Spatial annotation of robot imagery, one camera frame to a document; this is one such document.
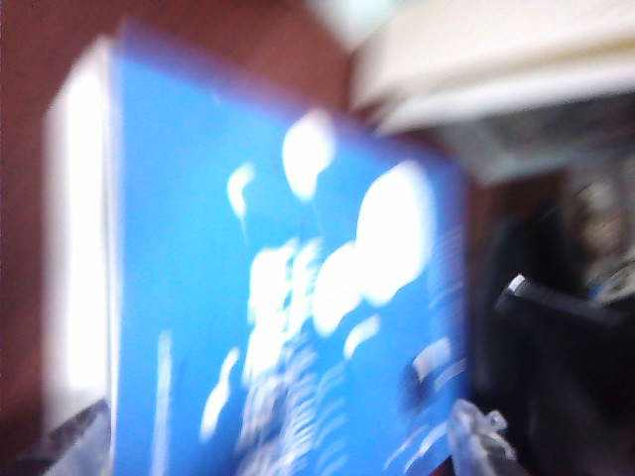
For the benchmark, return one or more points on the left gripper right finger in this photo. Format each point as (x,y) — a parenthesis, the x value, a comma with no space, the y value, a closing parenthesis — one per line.
(476,436)

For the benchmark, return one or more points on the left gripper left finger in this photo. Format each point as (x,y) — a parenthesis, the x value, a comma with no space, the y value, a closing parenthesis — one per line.
(59,441)

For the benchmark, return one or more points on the blue paperback book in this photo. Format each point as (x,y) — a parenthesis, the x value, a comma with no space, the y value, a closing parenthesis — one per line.
(198,248)

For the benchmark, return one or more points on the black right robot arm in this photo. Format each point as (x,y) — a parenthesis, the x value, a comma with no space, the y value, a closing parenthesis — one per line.
(560,377)

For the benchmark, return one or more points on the pale blue desk organizer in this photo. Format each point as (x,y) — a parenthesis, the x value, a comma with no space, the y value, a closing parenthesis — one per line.
(496,49)

